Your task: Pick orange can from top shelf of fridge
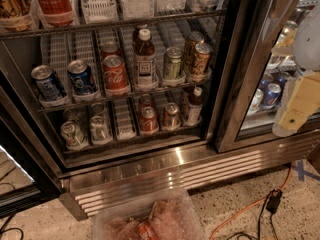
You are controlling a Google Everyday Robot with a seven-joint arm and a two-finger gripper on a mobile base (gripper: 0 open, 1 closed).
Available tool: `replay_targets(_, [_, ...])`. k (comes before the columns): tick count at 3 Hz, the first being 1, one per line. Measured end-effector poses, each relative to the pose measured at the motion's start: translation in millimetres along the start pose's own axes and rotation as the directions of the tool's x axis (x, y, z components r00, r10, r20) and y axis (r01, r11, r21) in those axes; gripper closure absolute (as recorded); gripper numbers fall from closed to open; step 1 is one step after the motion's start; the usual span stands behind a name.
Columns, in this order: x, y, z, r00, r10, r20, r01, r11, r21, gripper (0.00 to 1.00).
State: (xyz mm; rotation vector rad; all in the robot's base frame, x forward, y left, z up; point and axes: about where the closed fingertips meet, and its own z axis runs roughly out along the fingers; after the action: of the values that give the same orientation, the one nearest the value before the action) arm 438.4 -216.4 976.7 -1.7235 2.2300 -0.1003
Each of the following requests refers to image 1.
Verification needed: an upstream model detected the glass fridge door right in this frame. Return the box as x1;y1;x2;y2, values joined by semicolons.
214;0;319;153

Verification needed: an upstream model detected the orange can front right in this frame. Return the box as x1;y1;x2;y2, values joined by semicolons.
190;43;212;75

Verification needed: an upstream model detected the red cola can front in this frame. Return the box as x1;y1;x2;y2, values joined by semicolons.
102;55;129;90

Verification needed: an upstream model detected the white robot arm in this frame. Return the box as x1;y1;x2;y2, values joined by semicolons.
272;4;320;137

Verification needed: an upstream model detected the stainless steel fridge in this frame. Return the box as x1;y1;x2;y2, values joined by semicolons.
0;0;319;220

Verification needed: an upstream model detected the orange extension cable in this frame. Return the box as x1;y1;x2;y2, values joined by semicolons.
209;163;294;240

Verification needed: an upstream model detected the blue pepsi can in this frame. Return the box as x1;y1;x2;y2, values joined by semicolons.
67;59;97;96

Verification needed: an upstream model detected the blue pepsi can right fridge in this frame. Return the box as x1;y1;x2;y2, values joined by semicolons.
261;83;281;109

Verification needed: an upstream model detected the white can right fridge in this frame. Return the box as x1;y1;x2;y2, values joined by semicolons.
247;89;263;115

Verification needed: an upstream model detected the red can bottom front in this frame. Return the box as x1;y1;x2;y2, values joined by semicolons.
140;107;158;132

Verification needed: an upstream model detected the red cola can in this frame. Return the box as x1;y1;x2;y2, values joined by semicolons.
102;55;129;90
101;42;121;58

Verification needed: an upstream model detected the red can bottom rear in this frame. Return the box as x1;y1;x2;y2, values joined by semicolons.
138;94;154;110

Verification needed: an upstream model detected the small brown bottle bottom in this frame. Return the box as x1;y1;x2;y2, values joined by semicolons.
184;87;203;125

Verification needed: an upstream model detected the black power adapter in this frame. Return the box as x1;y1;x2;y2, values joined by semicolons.
266;189;282;214

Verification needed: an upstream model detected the orange can rear right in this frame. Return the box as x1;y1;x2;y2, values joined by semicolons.
184;31;204;68

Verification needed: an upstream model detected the red can in bin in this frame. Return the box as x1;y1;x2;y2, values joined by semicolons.
137;221;158;240

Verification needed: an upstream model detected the blue silver can far left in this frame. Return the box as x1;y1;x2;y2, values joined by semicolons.
31;65;67;102

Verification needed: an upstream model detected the silver can bottom left front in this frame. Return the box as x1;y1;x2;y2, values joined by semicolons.
61;121;85;147

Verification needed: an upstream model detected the open fridge door left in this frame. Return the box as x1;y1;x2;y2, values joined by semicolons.
0;88;62;218

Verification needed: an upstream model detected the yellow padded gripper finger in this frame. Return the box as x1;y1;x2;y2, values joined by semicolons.
272;71;320;137

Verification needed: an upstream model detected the red cola bottle top shelf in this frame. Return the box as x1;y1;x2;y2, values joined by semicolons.
38;0;74;27

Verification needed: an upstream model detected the brown tea bottle white cap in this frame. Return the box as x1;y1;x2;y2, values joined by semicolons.
134;28;156;85

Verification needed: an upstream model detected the red cola can behind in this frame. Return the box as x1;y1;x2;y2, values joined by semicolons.
101;42;121;58

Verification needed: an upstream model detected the green soda can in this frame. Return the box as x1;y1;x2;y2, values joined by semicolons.
163;47;182;80

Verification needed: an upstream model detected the clear plastic bin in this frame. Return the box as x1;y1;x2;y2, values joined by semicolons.
93;188;205;240

